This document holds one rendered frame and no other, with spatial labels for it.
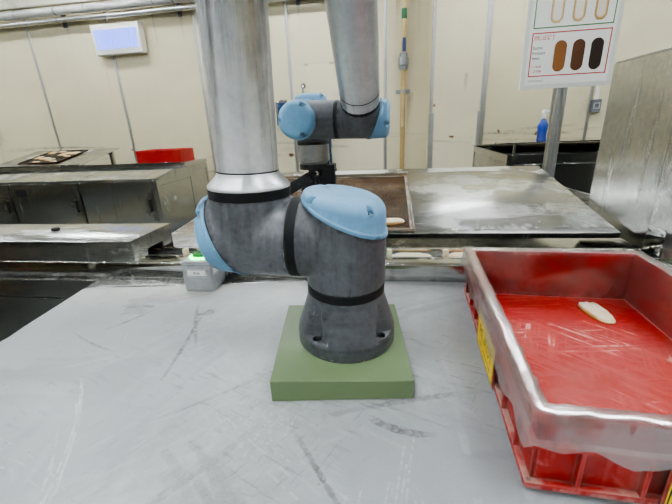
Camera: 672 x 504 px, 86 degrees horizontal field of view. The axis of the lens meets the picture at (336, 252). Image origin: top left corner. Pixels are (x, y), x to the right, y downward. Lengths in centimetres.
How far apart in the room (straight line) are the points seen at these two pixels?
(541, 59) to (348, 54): 122
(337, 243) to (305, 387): 20
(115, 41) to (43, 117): 157
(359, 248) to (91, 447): 41
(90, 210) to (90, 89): 232
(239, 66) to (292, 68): 427
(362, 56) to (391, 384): 49
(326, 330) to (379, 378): 10
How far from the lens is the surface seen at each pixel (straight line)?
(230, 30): 50
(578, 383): 63
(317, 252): 47
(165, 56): 538
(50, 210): 433
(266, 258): 50
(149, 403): 61
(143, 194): 366
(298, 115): 75
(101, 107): 589
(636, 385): 66
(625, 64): 129
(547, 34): 178
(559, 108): 180
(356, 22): 60
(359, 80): 67
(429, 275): 87
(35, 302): 134
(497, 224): 111
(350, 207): 45
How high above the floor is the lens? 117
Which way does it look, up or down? 19 degrees down
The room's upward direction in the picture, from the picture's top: 3 degrees counter-clockwise
